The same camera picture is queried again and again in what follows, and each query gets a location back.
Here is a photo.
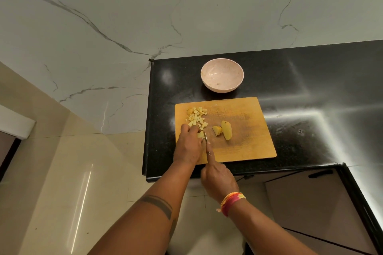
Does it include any red orange thread bracelet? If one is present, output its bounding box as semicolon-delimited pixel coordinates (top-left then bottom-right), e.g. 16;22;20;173
215;192;247;218

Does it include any person's right hand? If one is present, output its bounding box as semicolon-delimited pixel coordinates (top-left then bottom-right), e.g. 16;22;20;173
199;141;240;204

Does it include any person's right forearm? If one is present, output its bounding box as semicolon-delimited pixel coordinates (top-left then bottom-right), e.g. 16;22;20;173
228;199;318;255

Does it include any pink speckled bowl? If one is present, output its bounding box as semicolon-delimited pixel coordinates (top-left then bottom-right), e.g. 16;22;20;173
200;58;245;94

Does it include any yellow potato half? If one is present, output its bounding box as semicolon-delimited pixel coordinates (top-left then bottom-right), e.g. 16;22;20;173
221;120;233;141

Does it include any pile of diced potato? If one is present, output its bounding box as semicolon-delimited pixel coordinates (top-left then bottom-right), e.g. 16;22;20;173
185;106;209;131

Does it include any person's left hand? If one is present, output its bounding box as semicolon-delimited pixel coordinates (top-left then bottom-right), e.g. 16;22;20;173
173;124;205;167

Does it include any person's left forearm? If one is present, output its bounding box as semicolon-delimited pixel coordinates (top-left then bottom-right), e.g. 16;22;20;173
87;162;195;255

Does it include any wooden cutting board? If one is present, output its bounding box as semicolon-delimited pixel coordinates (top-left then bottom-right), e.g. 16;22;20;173
174;96;278;165

